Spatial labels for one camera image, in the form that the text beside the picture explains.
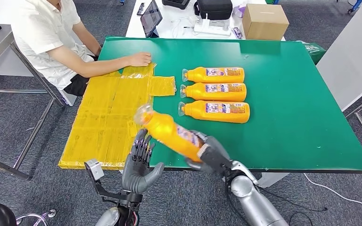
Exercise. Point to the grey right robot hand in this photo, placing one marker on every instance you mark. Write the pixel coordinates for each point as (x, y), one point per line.
(220, 146)

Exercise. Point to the person's right hand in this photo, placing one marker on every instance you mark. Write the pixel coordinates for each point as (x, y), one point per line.
(140, 59)

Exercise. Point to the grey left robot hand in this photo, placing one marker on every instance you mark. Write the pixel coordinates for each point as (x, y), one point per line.
(137, 174)

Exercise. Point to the orange detergent bottle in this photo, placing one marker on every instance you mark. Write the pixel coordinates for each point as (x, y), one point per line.
(218, 117)
(218, 95)
(199, 76)
(165, 131)

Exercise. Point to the person's right forearm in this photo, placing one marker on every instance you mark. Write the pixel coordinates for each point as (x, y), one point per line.
(106, 67)

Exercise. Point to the person's left forearm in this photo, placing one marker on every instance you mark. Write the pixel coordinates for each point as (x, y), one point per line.
(92, 42)

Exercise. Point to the dark tablet on stand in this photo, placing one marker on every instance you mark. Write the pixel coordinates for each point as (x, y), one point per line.
(151, 17)

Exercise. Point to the white table leg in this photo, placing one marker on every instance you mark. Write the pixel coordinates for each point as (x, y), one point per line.
(271, 180)

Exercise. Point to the yellow taped cardboard mat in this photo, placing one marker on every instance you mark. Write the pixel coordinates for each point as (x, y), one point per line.
(106, 118)

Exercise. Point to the black plastic tray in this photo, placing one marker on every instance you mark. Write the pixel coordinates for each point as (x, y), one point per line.
(176, 3)

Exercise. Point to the white power strip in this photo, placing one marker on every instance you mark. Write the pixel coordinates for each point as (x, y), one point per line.
(210, 29)

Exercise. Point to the black carry bag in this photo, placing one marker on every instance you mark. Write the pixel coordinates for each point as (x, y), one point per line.
(213, 9)

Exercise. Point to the small printed packet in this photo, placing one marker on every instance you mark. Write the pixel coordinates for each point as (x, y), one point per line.
(237, 32)

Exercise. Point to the person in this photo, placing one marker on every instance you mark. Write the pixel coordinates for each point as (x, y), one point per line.
(43, 31)

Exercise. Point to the purple plastic packet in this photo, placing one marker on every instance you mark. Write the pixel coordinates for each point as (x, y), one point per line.
(238, 12)

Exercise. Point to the brown cardboard box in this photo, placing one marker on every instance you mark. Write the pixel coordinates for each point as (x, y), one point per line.
(265, 23)

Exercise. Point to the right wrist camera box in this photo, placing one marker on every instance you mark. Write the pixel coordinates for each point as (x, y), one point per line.
(212, 157)

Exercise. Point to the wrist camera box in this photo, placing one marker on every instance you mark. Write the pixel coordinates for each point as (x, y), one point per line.
(94, 170)
(212, 157)

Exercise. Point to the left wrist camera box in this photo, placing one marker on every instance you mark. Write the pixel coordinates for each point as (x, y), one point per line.
(94, 170)

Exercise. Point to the blue metal rack frame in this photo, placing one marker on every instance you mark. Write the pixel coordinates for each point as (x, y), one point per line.
(357, 4)

